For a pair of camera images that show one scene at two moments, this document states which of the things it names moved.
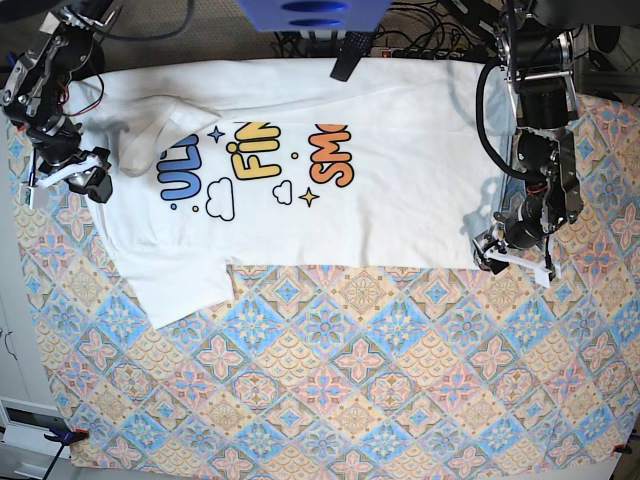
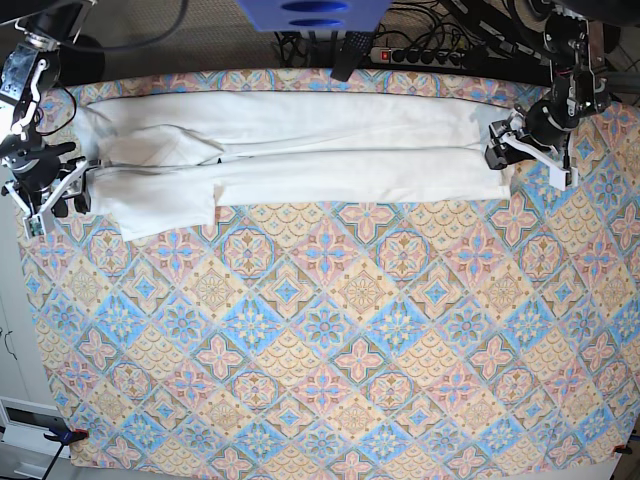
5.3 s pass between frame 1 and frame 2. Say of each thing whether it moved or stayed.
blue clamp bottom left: stayed
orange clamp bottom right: stayed
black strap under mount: stayed
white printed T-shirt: moved
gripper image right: moved
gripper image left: moved
